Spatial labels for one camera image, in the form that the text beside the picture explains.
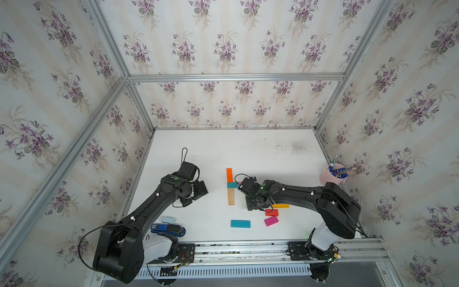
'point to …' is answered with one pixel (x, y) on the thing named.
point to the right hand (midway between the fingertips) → (254, 205)
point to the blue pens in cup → (341, 172)
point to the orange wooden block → (229, 175)
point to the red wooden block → (274, 212)
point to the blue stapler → (175, 230)
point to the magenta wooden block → (271, 220)
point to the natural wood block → (230, 196)
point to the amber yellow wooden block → (281, 205)
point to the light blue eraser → (169, 220)
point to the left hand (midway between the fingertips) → (203, 196)
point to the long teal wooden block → (241, 223)
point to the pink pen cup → (326, 176)
